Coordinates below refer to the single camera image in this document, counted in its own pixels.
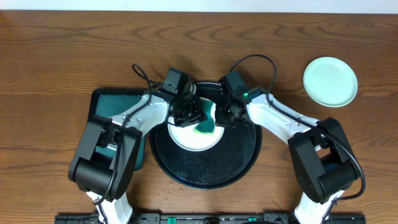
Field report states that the white plate with green stain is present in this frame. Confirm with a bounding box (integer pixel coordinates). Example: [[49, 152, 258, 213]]
[[167, 97, 224, 152]]

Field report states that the yellow green sponge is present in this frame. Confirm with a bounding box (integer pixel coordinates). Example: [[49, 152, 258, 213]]
[[193, 116, 215, 135]]

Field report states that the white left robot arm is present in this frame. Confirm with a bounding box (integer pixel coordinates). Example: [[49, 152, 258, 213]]
[[68, 68, 207, 223]]

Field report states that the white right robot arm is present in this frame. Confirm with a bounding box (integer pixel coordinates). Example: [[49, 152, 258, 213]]
[[215, 71, 366, 223]]

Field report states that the round black tray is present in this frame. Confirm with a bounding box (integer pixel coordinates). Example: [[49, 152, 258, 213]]
[[149, 83, 262, 189]]

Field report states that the dark teal rectangular tray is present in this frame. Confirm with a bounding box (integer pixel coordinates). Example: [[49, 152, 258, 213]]
[[88, 88, 146, 171]]

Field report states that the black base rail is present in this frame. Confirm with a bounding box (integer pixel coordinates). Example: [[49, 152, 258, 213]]
[[54, 212, 367, 224]]

